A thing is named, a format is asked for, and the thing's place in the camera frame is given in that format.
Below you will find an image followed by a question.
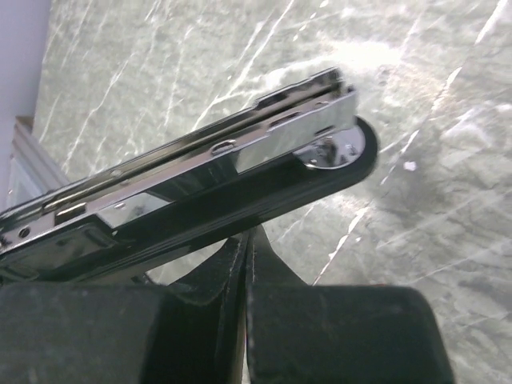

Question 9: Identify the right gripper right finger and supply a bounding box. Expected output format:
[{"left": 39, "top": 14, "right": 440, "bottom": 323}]
[{"left": 246, "top": 230, "right": 454, "bottom": 383}]

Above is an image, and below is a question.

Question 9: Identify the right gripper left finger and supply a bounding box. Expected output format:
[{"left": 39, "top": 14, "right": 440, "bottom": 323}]
[{"left": 1, "top": 235, "right": 246, "bottom": 383}]

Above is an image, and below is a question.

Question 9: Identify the black stapler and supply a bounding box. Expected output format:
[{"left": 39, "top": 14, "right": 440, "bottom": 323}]
[{"left": 1, "top": 68, "right": 378, "bottom": 283}]

